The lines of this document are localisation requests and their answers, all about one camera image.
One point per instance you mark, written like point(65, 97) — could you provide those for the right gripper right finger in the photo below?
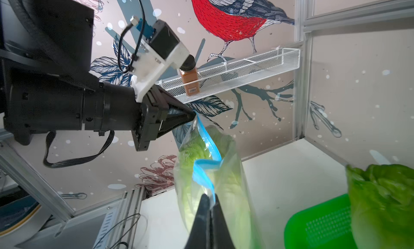
point(219, 236)

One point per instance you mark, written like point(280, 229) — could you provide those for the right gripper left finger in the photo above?
point(199, 235)

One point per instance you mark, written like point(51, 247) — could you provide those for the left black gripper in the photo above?
point(38, 104)

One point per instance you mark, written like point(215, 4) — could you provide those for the clear zipper bag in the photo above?
point(213, 184)

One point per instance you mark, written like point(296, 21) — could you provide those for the chinese cabbage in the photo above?
point(226, 184)
point(382, 206)

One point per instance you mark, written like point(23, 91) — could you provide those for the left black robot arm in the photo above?
point(54, 37)

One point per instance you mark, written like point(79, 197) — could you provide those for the orange spice jar black lid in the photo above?
point(189, 76)

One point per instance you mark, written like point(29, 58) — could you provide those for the green plastic basket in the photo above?
point(323, 226)

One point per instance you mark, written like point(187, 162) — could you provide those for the clear acrylic wall shelf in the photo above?
point(237, 73)

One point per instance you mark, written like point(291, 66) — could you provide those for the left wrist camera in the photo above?
point(162, 49)

